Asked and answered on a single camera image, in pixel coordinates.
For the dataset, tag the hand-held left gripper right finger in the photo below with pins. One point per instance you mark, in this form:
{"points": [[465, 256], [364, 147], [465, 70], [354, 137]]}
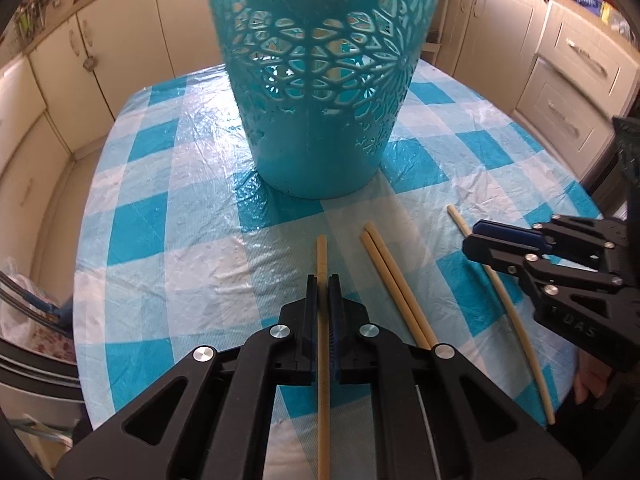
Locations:
{"points": [[334, 340]]}

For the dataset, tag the blue white checked tablecloth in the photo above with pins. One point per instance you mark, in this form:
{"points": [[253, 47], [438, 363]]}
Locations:
{"points": [[175, 210]]}

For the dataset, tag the teal perforated plastic basket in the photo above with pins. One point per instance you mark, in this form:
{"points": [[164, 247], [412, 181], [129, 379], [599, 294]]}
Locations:
{"points": [[310, 160]]}

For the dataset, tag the cream kitchen cabinets with drawers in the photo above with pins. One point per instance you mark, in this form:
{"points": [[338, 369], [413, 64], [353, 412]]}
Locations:
{"points": [[540, 60]]}

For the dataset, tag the green plant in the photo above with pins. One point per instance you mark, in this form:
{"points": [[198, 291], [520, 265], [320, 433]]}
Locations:
{"points": [[26, 20]]}

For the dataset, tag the blue packet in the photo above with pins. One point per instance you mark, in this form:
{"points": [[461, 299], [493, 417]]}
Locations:
{"points": [[589, 2]]}

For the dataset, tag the white plastic bag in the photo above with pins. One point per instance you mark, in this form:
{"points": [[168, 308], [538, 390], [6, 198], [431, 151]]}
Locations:
{"points": [[30, 320]]}

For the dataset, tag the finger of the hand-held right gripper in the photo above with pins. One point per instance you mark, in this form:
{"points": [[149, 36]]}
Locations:
{"points": [[490, 255], [505, 234]]}

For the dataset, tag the pair of wooden sticks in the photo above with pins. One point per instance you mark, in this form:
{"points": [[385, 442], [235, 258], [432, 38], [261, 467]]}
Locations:
{"points": [[400, 285]]}

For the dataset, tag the person's right hand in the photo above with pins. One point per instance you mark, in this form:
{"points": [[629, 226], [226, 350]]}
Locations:
{"points": [[592, 380]]}

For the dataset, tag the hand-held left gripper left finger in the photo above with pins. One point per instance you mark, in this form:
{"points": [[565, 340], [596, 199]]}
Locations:
{"points": [[311, 320]]}

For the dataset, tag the blue plastic object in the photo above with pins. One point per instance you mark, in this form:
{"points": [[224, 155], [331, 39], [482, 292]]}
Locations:
{"points": [[47, 310]]}

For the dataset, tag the cream kitchen cabinets with doors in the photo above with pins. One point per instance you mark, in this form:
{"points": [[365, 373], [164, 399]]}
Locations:
{"points": [[75, 85]]}

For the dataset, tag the small cabinet door latch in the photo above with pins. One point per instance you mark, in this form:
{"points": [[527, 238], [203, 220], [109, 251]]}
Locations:
{"points": [[89, 63]]}

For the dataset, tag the pale wooden chopstick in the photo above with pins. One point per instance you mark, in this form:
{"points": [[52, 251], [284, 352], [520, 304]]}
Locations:
{"points": [[520, 330], [387, 285], [322, 260]]}

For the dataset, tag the dark metal rails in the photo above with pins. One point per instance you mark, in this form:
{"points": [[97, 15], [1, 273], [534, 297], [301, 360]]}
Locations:
{"points": [[35, 375]]}

